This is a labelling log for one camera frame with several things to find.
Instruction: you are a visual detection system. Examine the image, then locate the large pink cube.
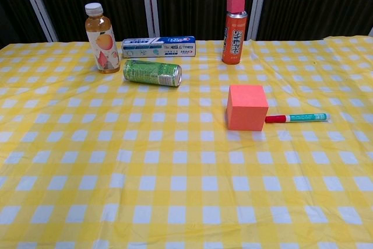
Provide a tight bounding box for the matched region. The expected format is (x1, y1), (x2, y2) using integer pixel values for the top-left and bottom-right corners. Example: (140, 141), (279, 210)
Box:
(226, 85), (269, 132)

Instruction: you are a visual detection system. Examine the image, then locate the green marker red cap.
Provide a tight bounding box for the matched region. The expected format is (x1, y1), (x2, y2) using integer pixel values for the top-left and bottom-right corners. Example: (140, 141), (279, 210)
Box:
(265, 112), (331, 124)

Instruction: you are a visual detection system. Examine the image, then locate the yellow checkered tablecloth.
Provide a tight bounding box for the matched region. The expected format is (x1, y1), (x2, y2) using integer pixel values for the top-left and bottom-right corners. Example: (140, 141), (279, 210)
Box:
(0, 35), (373, 249)

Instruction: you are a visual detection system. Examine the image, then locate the green drink can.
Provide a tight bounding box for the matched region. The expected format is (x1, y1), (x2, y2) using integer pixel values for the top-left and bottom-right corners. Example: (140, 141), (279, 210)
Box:
(122, 59), (182, 87)

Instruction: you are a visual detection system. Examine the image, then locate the blue white toothpaste box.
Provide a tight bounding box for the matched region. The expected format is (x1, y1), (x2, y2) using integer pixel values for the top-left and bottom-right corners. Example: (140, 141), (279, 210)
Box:
(121, 36), (196, 59)

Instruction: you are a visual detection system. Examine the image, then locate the orange Arctic Ocean can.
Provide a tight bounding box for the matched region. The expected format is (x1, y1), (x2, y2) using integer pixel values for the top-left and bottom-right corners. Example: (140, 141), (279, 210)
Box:
(221, 9), (248, 65)

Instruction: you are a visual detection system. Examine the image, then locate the juice bottle with white cap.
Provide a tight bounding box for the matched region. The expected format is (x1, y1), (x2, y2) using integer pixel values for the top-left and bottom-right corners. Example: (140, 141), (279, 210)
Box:
(85, 2), (121, 74)

